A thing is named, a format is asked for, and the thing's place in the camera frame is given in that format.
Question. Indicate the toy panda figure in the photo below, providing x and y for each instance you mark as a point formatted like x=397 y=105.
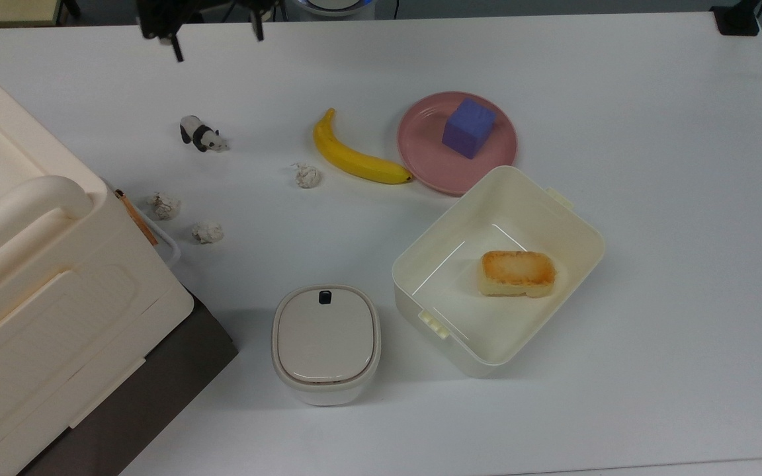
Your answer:
x=201 y=134

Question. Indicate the dark grey base board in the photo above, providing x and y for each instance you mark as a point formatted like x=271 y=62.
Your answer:
x=176 y=370

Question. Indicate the purple cube block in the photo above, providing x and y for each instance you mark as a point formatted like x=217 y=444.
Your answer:
x=468 y=127

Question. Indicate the cream open plastic box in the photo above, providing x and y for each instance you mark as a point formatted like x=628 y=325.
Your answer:
x=460 y=317

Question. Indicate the translucent white drawer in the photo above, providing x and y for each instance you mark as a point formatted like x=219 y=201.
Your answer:
x=168 y=248

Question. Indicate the white lidded bin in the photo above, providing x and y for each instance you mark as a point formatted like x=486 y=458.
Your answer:
x=325 y=344

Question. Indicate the black bin lid button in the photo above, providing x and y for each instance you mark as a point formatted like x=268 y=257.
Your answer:
x=325 y=297

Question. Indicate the yellow wooden desk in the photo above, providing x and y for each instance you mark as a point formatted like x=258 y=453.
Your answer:
x=4 y=12

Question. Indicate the yellow banana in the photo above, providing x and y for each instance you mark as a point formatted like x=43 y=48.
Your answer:
x=348 y=157

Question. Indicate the brown wooden stick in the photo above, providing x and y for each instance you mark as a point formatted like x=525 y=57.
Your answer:
x=137 y=219

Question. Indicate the toasted bread piece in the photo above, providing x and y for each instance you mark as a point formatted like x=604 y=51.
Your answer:
x=517 y=272

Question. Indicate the cream plastic drawer cabinet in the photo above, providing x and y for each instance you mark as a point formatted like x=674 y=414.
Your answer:
x=37 y=317

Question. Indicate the black table clamp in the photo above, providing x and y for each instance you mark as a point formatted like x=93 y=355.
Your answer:
x=738 y=18

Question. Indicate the crumpled white paper ball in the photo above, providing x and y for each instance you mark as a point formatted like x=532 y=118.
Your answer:
x=306 y=176
x=165 y=205
x=208 y=232

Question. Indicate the pink plate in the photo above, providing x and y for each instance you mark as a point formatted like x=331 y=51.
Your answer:
x=424 y=149

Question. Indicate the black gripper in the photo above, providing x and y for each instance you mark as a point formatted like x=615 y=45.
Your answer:
x=159 y=16

